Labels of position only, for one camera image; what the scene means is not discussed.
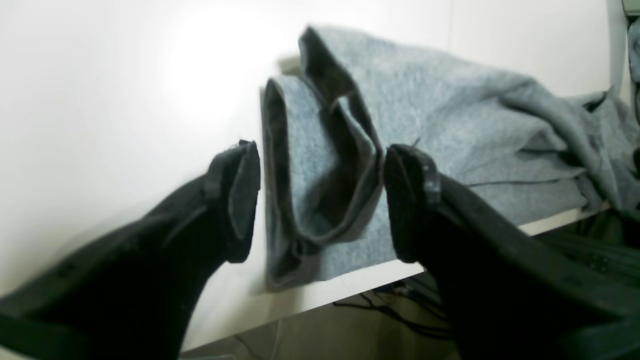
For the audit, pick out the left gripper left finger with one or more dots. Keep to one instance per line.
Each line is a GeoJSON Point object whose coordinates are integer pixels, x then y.
{"type": "Point", "coordinates": [130, 294]}

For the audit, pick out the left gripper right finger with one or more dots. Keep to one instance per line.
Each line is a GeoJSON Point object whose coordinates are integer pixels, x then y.
{"type": "Point", "coordinates": [506, 295]}

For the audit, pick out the dark grey t-shirt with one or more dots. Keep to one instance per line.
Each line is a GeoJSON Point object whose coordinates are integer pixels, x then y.
{"type": "Point", "coordinates": [362, 107]}

